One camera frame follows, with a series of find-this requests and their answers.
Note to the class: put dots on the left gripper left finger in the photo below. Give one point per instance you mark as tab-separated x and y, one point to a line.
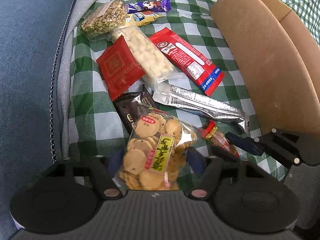
103	170

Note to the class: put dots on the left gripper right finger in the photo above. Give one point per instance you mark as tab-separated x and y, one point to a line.
209	170

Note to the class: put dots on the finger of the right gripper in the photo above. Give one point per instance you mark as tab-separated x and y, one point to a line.
247	144

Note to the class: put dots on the small red snack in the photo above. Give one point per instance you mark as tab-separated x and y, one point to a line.
217	138

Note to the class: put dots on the clear bag of round biscuits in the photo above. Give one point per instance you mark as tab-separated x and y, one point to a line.
156	151

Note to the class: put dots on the silver foil snack packet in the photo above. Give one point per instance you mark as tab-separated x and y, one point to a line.
187	100

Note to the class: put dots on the red and blue snack packet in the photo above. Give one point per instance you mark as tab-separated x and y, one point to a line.
188	59

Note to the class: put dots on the dark brown chocolate packet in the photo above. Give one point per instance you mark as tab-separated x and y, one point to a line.
128	106

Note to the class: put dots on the green bag of seeds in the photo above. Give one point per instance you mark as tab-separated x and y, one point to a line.
104	19

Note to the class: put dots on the purple candy bar wrapper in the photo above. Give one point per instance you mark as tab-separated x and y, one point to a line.
161	6

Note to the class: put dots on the yellow cartoon snack packet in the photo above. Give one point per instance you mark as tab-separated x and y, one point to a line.
141	18

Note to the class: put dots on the green white checkered cloth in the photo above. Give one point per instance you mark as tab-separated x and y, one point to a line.
93	124

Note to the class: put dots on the brown cardboard box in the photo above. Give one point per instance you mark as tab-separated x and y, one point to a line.
278	60

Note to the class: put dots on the flat red square packet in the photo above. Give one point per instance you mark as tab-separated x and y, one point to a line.
119	68

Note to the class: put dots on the clear pack of white candies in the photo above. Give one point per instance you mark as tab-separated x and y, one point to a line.
156	66

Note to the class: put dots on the grey zippered cushion cover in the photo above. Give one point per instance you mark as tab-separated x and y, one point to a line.
60	87

